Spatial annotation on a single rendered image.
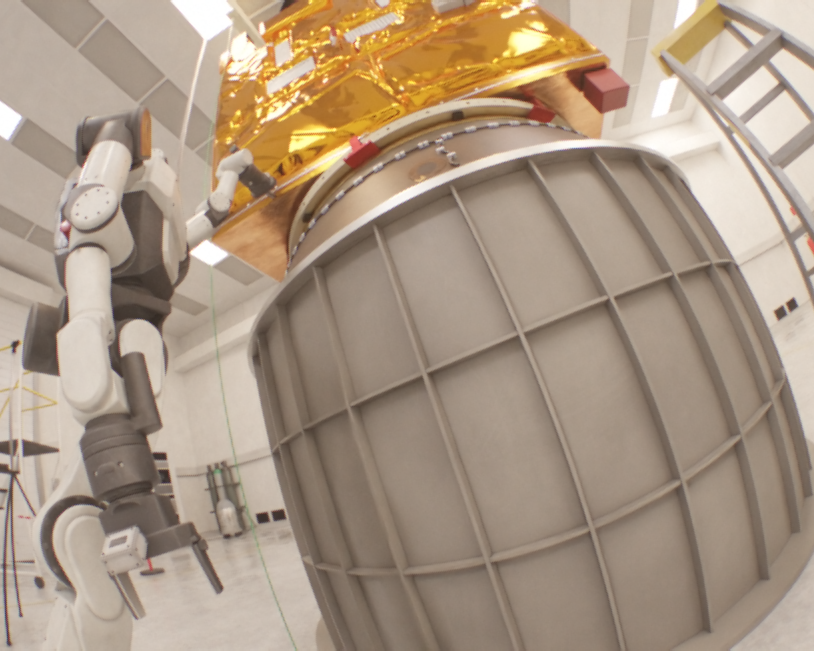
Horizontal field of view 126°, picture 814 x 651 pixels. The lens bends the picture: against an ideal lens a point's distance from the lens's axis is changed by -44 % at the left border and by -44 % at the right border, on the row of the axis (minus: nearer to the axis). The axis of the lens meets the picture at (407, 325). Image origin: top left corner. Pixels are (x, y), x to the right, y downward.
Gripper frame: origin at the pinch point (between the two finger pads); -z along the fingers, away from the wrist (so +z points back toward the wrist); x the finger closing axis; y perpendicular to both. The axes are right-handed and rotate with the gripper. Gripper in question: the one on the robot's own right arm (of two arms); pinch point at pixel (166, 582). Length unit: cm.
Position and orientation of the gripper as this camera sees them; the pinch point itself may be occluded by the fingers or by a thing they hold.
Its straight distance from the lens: 46.5
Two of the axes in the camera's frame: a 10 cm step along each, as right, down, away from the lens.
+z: -4.7, -8.4, 2.7
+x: 8.3, -3.1, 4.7
